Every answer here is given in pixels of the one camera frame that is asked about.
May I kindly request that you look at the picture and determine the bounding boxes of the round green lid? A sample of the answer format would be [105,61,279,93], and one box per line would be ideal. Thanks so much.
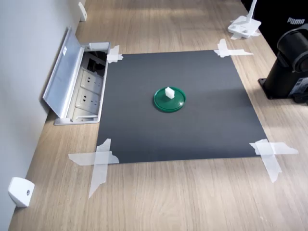
[153,87,187,113]

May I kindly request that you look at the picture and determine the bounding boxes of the dark grey mat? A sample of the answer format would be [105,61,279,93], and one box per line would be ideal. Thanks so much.
[96,50,269,165]

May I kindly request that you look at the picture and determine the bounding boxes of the grey partition panel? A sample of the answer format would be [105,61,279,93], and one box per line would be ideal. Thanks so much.
[0,0,85,231]

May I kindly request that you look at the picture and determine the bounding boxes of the black fabric with white logo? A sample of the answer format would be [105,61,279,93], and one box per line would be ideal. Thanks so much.
[240,0,308,58]

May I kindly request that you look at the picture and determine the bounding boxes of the small white partition bracket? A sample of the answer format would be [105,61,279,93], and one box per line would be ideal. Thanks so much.
[7,177,35,208]
[78,1,88,22]

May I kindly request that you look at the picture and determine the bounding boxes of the white stand with post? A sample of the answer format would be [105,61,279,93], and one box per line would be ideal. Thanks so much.
[228,0,262,39]

